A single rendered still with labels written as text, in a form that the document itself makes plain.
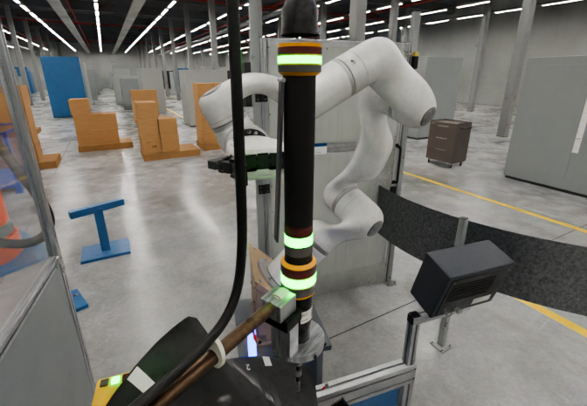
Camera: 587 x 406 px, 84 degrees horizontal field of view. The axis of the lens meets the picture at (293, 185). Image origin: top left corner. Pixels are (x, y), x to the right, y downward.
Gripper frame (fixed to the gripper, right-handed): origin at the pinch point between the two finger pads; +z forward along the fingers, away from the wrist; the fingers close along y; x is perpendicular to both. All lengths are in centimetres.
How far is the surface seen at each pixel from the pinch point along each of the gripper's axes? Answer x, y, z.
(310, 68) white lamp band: 13.1, -0.5, 12.1
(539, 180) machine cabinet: -152, -550, -319
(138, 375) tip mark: -21.6, 19.5, 7.9
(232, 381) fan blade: -28.5, 8.4, 6.2
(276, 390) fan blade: -47.7, -1.2, -5.9
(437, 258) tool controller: -41, -59, -27
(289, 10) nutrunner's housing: 18.0, 1.2, 11.0
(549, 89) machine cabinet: -6, -547, -335
